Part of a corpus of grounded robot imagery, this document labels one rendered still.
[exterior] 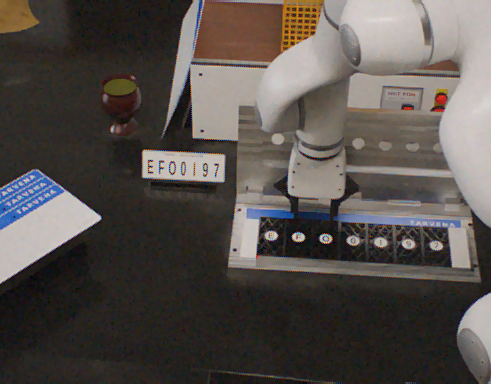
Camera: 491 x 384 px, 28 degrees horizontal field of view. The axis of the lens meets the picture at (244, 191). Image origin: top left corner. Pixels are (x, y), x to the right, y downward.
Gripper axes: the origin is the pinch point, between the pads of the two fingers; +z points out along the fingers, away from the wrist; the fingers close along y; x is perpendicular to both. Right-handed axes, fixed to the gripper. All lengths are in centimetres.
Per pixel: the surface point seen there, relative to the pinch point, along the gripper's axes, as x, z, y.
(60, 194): -5.8, -5.6, -45.3
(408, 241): -5.9, 0.9, 17.1
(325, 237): -6.2, 0.9, 2.2
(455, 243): -5.5, 1.1, 25.5
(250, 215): -0.4, 2.1, -11.7
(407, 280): -13.9, 2.5, 16.7
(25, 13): 67, 4, -71
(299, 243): -8.0, 1.0, -2.4
